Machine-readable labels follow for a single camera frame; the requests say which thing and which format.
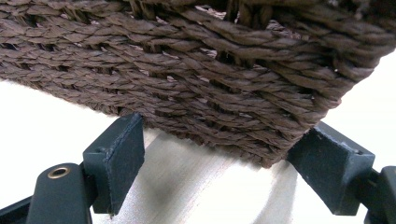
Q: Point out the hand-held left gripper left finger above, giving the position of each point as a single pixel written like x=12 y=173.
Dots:
x=115 y=168

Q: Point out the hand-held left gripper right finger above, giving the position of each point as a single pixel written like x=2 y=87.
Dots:
x=333 y=168

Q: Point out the brown woven basket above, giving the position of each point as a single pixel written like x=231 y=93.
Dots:
x=193 y=74

